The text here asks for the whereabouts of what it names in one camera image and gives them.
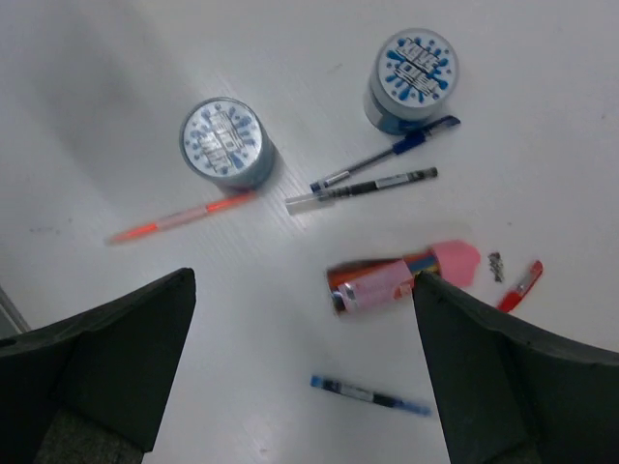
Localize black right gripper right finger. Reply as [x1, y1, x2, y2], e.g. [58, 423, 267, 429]
[413, 273, 618, 463]

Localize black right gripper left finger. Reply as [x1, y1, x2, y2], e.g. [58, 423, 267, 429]
[1, 268, 196, 463]

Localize pink capped marker bottle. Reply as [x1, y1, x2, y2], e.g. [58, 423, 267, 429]
[326, 240, 481, 315]

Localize red gel pen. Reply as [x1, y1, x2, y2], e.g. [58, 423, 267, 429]
[496, 260, 544, 313]

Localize blue refill pen clear cap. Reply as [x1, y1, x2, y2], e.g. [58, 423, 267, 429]
[310, 375, 433, 418]

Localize orange highlighter pen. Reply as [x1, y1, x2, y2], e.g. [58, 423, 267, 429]
[106, 191, 256, 245]

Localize blue capped gel pen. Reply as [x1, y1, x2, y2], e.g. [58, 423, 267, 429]
[309, 115, 461, 192]

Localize black gel pen clear cap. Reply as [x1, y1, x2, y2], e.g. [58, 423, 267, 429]
[284, 167, 438, 215]

